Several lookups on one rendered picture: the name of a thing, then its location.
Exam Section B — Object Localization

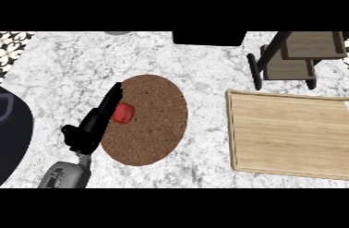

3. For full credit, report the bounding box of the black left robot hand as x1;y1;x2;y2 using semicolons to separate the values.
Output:
60;81;125;156

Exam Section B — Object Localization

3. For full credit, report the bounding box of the red tomato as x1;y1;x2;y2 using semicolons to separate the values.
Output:
112;102;136;126

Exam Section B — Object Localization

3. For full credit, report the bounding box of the round brown cork tray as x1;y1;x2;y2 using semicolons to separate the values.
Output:
99;74;189;167

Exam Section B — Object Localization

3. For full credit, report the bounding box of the dark tiered basket stand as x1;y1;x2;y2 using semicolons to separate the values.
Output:
245;31;349;91

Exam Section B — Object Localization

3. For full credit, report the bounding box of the black box appliance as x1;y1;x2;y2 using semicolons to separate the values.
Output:
170;31;248;47

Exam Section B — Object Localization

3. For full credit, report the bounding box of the pale wooden cutting board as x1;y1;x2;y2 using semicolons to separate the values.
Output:
224;89;349;182

